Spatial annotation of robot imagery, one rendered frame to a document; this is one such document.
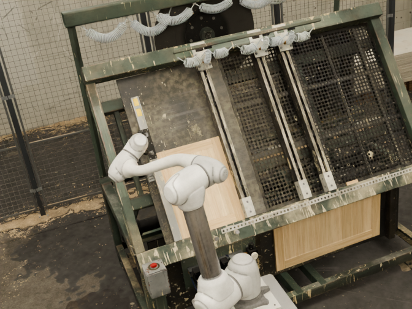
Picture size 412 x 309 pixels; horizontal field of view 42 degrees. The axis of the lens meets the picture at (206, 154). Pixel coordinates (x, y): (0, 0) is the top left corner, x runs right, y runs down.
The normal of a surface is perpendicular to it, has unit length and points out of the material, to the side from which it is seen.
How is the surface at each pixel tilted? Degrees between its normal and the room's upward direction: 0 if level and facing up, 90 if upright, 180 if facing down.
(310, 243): 90
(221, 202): 56
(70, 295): 0
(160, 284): 90
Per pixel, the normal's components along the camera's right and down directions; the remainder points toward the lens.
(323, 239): 0.36, 0.37
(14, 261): -0.12, -0.89
